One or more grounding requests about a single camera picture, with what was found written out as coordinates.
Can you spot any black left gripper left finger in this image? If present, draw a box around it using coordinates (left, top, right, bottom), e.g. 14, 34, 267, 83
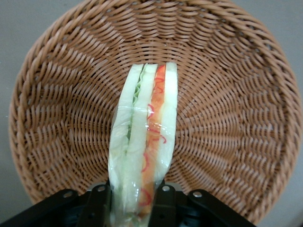
84, 181, 112, 227

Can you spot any triangle sandwich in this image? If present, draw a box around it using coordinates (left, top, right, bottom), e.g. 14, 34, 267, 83
107, 61, 178, 227

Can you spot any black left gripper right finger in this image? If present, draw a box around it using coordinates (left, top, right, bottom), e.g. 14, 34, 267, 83
152, 181, 178, 227

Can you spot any round brown wicker basket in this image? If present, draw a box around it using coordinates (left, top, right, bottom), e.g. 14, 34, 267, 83
8, 0, 303, 225

